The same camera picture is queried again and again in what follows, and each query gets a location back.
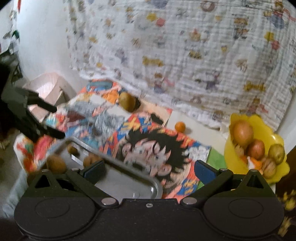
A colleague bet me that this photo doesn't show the brown sapodilla fruit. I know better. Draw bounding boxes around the brown sapodilla fruit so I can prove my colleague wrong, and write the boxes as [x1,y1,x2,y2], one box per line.
[46,155,67,174]

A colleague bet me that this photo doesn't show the small brown fruit on tray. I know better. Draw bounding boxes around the small brown fruit on tray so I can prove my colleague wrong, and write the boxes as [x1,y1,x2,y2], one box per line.
[83,154,102,167]

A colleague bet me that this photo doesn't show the grey metal baking tray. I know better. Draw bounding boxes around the grey metal baking tray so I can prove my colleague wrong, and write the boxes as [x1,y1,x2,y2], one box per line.
[47,137,163,202]

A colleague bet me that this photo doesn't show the red apple in bowl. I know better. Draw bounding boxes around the red apple in bowl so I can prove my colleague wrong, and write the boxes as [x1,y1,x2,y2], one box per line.
[232,120,254,148]
[246,139,265,160]

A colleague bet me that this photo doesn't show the walnut in bowl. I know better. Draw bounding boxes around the walnut in bowl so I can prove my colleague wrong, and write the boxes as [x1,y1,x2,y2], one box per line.
[261,157,277,179]

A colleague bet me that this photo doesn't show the small orange tangerine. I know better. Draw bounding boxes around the small orange tangerine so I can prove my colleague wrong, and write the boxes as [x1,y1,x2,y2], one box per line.
[175,121,186,133]

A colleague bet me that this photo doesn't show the green pear in bowl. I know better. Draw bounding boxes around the green pear in bowl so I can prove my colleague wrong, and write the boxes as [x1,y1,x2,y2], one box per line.
[268,144,285,165]

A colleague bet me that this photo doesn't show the yellow fruit bowl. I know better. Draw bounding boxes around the yellow fruit bowl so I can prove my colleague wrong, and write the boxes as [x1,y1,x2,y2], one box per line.
[224,113,290,184]

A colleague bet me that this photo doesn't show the colourful anime print cloth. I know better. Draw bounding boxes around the colourful anime print cloth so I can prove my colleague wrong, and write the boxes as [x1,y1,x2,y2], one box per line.
[14,78,228,202]

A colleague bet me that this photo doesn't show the yellow flower twigs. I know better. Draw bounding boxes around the yellow flower twigs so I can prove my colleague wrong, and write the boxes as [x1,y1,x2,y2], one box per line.
[276,190,295,240]

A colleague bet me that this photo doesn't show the green mango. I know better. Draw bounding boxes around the green mango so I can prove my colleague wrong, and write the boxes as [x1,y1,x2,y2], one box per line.
[118,92,136,113]

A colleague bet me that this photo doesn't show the white cartoon print blanket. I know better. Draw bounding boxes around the white cartoon print blanket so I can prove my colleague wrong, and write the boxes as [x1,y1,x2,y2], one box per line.
[64,1,295,130]

